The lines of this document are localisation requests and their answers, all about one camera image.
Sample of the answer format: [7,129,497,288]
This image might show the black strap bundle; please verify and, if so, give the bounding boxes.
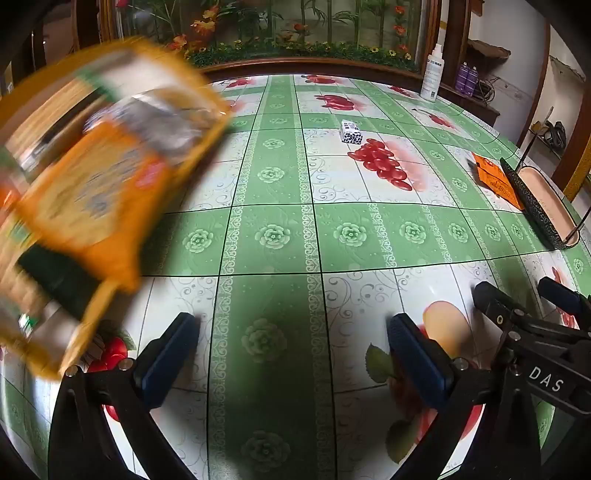
[531,106,568,151]

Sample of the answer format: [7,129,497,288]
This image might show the tangled dark cable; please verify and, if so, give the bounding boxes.
[475,76,502,102]

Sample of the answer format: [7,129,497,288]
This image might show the black oval wire basket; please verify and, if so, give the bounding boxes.
[499,131,581,252]

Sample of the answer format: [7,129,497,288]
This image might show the yellow cardboard box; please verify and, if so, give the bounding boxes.
[0,39,232,380]

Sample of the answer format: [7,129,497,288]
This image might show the brown wooden slab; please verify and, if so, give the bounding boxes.
[467,39,511,61]

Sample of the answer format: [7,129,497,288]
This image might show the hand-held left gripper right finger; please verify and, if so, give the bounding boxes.
[387,313,542,480]

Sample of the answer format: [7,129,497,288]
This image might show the wooden display cabinet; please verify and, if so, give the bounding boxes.
[69,0,502,127]

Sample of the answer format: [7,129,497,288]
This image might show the flat orange snack packet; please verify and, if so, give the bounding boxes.
[471,152,527,212]

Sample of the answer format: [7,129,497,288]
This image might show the white spray bottle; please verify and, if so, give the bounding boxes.
[419,42,445,102]

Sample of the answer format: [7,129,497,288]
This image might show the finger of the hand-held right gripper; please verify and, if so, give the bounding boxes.
[473,281,532,344]
[538,277,591,330]

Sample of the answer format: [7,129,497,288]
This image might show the artificial flower display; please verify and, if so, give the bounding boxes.
[111,0,439,72]

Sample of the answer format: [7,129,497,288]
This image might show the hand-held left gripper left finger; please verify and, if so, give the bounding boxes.
[48,312,201,480]

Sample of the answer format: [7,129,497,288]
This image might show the green fruit-print tablecloth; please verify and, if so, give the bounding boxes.
[0,74,591,480]

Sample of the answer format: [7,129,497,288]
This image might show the small black-white patterned packet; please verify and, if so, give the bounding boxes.
[339,121,363,145]

